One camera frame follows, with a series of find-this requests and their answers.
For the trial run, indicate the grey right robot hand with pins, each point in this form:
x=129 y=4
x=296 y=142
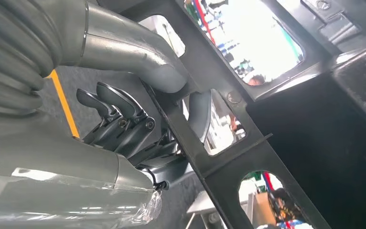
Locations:
x=44 y=158

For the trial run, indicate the yellow floor tape square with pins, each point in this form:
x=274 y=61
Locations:
x=63 y=104

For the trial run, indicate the white table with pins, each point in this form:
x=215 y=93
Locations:
x=202 y=202

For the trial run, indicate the brown cardboard box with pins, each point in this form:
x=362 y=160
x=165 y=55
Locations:
x=262 y=208

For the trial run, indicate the person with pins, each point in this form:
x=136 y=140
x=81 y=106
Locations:
x=285 y=205

